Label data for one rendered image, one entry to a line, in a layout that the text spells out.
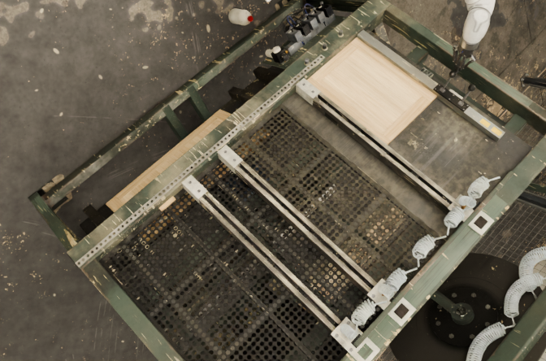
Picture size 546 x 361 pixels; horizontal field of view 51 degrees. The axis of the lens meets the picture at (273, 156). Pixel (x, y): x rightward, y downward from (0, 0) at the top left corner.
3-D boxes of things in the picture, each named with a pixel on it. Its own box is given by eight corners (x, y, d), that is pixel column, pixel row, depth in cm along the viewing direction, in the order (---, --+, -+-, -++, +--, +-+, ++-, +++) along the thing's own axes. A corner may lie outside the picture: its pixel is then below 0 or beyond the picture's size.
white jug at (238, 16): (236, 5, 371) (253, 7, 356) (243, 18, 377) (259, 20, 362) (225, 13, 368) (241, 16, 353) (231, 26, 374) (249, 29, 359)
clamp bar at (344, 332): (196, 177, 285) (188, 156, 264) (377, 353, 244) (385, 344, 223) (180, 190, 282) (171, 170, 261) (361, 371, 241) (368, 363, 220)
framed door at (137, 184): (221, 111, 358) (219, 109, 357) (271, 133, 316) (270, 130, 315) (107, 206, 331) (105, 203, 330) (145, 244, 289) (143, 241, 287)
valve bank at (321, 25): (312, -7, 334) (340, -5, 315) (321, 14, 342) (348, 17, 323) (251, 41, 318) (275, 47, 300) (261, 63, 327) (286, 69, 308)
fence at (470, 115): (361, 33, 324) (362, 29, 320) (502, 136, 291) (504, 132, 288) (356, 39, 322) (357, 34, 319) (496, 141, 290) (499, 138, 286)
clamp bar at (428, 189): (305, 83, 309) (307, 56, 288) (487, 228, 269) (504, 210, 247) (292, 93, 306) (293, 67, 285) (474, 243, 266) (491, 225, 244)
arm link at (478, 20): (480, 47, 266) (487, 26, 271) (491, 25, 252) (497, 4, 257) (457, 41, 268) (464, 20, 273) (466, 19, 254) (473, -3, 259)
